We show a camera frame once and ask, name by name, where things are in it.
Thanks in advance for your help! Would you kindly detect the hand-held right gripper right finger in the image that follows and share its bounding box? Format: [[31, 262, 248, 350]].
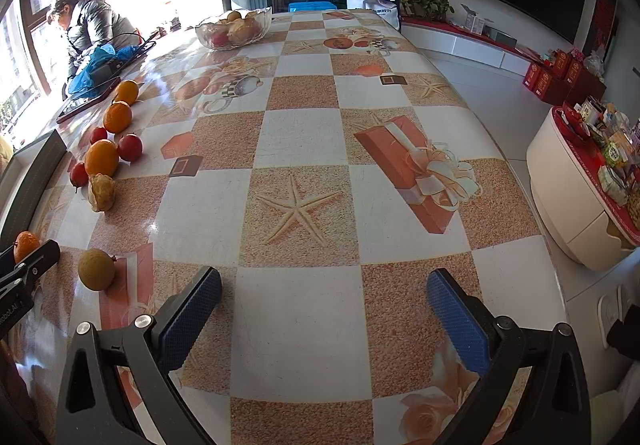
[[426, 268, 593, 445]]

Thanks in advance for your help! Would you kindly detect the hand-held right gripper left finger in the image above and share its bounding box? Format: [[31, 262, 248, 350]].
[[56, 266, 223, 445]]

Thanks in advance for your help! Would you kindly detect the small mandarin orange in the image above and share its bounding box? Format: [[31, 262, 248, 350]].
[[13, 231, 41, 265]]

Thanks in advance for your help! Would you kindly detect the brown round longan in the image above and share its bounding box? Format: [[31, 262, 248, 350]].
[[77, 248, 117, 292]]

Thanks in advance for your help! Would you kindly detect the grey shallow box tray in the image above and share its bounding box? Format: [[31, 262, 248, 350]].
[[0, 129, 68, 246]]

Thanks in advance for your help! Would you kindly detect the dark red phone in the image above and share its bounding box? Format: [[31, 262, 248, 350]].
[[56, 77, 121, 124]]

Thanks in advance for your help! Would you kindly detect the dark cloth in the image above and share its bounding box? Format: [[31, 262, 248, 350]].
[[606, 317, 640, 357]]

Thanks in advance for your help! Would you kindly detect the white round side table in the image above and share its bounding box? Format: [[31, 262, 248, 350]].
[[526, 106, 640, 272]]

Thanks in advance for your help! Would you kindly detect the blue plastic bag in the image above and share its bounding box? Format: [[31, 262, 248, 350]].
[[67, 45, 140, 100]]

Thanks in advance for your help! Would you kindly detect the black charger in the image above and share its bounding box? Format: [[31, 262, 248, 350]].
[[89, 56, 131, 82]]

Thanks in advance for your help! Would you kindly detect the pile of snack packets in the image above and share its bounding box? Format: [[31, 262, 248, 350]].
[[557, 95, 640, 220]]

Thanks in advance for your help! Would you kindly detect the red gift box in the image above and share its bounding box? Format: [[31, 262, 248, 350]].
[[522, 61, 543, 90], [535, 70, 555, 100], [552, 50, 573, 80]]

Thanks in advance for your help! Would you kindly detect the glass bowl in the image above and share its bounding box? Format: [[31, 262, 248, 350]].
[[195, 7, 273, 50]]

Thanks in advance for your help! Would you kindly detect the white low television console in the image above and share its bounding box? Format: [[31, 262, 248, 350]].
[[400, 15, 543, 76]]

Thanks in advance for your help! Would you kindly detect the grey box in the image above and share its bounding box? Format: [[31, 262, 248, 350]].
[[482, 25, 518, 46]]

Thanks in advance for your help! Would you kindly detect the small white box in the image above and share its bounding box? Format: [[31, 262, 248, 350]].
[[460, 5, 486, 34]]

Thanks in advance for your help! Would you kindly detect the white printed bag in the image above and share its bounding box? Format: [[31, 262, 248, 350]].
[[345, 0, 403, 30]]

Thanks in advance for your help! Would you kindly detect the green potted plant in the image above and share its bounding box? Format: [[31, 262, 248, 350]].
[[400, 0, 455, 22]]

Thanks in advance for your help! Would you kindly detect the blue plastic stool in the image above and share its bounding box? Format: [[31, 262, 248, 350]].
[[287, 1, 337, 14]]

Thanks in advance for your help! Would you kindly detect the black power adapter with cable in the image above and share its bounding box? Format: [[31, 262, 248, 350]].
[[100, 32, 158, 60]]

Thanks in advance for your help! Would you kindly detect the dark red wall hanging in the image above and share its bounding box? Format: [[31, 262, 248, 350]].
[[592, 0, 621, 70]]

